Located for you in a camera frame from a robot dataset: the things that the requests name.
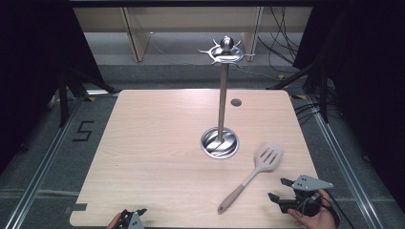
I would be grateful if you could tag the aluminium floor rail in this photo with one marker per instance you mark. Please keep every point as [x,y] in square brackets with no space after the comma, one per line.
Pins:
[41,168]
[344,165]

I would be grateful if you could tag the grey round table grommet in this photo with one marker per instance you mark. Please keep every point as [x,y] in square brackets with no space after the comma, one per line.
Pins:
[236,102]

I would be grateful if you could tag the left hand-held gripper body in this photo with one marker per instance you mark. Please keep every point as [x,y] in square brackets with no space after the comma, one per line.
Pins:
[133,222]

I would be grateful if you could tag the black curtain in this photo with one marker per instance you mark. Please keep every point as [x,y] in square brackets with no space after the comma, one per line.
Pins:
[372,79]
[31,63]

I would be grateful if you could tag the black metal stand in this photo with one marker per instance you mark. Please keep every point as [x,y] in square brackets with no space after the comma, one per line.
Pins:
[323,95]
[63,101]

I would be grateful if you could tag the beige slotted silicone spatula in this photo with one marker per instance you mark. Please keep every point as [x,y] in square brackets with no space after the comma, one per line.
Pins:
[230,198]

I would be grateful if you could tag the metal utensil rack stand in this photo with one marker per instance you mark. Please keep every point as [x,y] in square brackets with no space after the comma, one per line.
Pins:
[223,95]

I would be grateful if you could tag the person's right hand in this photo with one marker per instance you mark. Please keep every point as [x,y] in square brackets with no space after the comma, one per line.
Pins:
[320,221]

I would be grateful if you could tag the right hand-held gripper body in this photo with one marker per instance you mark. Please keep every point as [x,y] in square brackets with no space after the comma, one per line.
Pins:
[310,183]

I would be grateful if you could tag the person's left hand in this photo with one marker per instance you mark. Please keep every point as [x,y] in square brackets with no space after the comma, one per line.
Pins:
[114,222]

